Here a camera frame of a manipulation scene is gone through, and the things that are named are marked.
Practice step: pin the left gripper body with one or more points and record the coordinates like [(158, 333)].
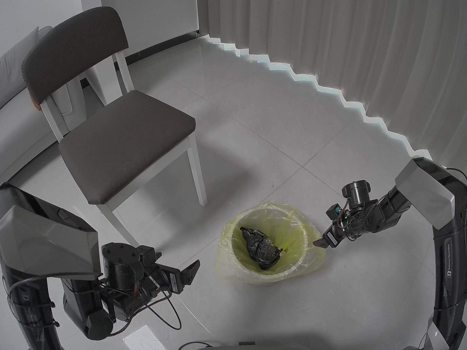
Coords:
[(169, 279)]

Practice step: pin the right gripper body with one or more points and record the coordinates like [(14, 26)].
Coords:
[(337, 235)]

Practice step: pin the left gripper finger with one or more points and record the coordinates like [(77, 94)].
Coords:
[(190, 269), (188, 279)]

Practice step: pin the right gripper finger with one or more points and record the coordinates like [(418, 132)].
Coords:
[(321, 243)]

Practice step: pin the yellow plastic bag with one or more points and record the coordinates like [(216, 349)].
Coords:
[(237, 246)]

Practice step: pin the black plastic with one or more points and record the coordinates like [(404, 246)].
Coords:
[(261, 248)]

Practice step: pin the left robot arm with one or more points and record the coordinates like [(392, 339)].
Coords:
[(47, 239)]

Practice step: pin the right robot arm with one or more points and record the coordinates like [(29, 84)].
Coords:
[(423, 191)]

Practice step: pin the white trash bin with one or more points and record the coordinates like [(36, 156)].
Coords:
[(263, 281)]

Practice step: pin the grey cushioned white chair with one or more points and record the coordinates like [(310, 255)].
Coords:
[(124, 137)]

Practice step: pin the white curtain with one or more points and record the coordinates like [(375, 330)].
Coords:
[(346, 31)]

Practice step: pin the bed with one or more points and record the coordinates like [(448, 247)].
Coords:
[(18, 137)]

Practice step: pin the white pillow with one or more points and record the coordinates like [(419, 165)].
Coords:
[(16, 64)]

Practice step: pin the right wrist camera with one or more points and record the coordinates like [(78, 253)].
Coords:
[(335, 211)]

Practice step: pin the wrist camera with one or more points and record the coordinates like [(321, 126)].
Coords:
[(146, 255), (335, 211)]

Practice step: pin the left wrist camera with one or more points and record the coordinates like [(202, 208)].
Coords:
[(146, 255)]

